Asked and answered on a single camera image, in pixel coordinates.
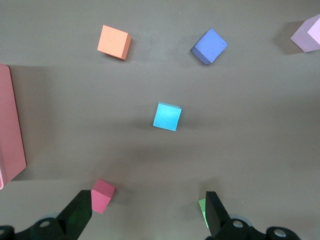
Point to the red foam block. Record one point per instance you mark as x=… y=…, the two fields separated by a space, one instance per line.
x=101 y=197

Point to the orange foam block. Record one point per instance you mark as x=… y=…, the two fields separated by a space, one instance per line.
x=113 y=42

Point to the pink foam block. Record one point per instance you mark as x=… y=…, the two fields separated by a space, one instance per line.
x=307 y=35

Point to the brown table cloth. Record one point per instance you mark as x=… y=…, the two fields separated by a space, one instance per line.
x=225 y=150

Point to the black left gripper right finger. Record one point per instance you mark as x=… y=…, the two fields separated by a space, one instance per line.
x=217 y=220

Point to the pink plastic bin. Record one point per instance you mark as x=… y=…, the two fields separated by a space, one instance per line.
x=10 y=125

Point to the purple foam block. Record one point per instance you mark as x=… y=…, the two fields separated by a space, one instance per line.
x=210 y=46

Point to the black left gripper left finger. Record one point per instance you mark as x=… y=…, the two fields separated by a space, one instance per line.
x=75 y=217

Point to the green foam block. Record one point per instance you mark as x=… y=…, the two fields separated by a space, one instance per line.
x=203 y=215

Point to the light blue foam block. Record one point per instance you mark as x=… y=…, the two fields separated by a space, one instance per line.
x=167 y=117

